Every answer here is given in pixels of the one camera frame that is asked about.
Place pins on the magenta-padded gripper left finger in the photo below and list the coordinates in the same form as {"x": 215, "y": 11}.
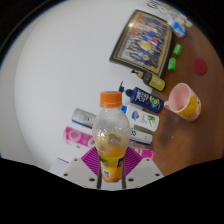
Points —
{"x": 81, "y": 170}

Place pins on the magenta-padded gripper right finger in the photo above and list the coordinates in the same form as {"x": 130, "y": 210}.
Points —
{"x": 141, "y": 170}

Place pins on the orange-capped juice bottle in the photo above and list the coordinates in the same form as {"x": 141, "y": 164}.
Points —
{"x": 111, "y": 133}

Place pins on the white blue-capped shampoo bottle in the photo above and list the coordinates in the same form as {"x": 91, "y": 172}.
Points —
{"x": 145, "y": 120}

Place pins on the dark blue pump bottle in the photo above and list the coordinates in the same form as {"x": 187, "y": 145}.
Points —
{"x": 145, "y": 98}

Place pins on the pink and yellow mug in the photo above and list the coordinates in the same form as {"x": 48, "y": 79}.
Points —
{"x": 187, "y": 106}

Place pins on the brown yellow-labelled pump bottle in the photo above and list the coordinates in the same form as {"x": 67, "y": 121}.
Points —
{"x": 153, "y": 81}

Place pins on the small green packet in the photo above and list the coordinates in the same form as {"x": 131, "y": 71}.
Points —
{"x": 177, "y": 49}
{"x": 172, "y": 64}

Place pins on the flat round red coaster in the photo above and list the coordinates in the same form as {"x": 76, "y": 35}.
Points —
{"x": 200, "y": 66}

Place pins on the framed group photo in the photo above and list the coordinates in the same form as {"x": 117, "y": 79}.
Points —
{"x": 143, "y": 41}

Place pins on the white paper gift bag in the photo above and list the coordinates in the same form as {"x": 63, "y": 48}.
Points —
{"x": 160, "y": 5}

